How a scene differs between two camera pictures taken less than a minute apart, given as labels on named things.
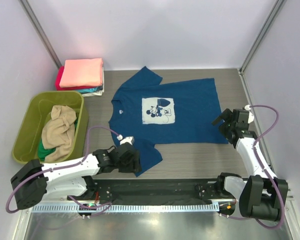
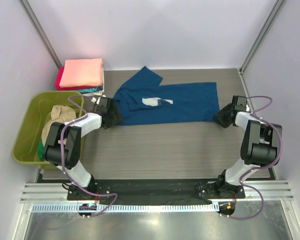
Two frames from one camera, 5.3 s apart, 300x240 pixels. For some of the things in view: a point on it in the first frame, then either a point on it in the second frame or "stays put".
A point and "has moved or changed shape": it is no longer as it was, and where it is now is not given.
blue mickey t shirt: x=145 y=111 has moved or changed shape
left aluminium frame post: x=41 y=33 stays put
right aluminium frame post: x=247 y=58 stays put
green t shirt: x=42 y=150 stays put
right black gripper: x=226 y=120 to x=224 y=114
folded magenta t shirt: x=60 y=72 stays put
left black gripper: x=131 y=160 to x=113 y=114
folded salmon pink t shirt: x=82 y=72 stays put
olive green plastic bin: x=25 y=145 stays put
